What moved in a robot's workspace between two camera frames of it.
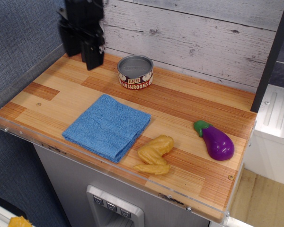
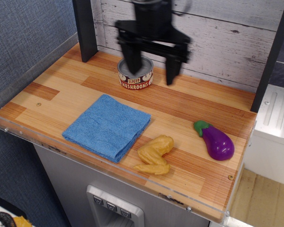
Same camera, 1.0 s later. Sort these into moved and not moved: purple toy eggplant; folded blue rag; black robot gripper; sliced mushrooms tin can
Moved: black robot gripper
Not moved: purple toy eggplant; folded blue rag; sliced mushrooms tin can
